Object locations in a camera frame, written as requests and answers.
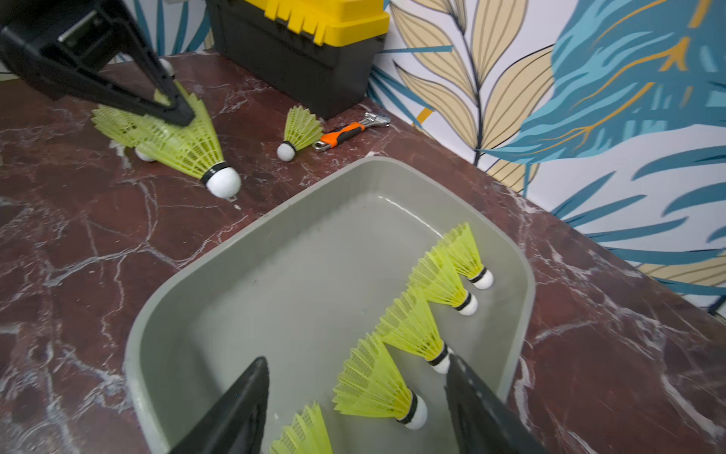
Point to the grey plastic storage tray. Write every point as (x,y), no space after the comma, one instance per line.
(300,287)

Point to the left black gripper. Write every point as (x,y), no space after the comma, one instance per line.
(58,47)

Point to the yellow-green shuttlecock four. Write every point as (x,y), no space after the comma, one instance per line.
(307,434)

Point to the yellow-green shuttlecock five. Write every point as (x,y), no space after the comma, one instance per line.
(302,129)

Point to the yellow black toolbox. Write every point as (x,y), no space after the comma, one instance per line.
(320,53)

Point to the yellow-green shuttlecock nine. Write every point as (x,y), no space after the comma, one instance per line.
(144,157)

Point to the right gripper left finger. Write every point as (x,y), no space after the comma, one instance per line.
(236,423)

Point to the yellow-green shuttlecock six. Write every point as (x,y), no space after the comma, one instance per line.
(371,385)

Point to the yellow-green shuttlecock two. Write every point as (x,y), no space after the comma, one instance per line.
(460,246)

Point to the yellow-green shuttlecock three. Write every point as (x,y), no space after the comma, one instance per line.
(410,326)

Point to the yellow-green shuttlecock eight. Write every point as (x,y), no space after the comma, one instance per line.
(193,150)

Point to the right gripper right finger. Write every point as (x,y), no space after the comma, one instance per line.
(481,421)

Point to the yellow-green shuttlecock one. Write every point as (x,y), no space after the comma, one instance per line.
(437,279)

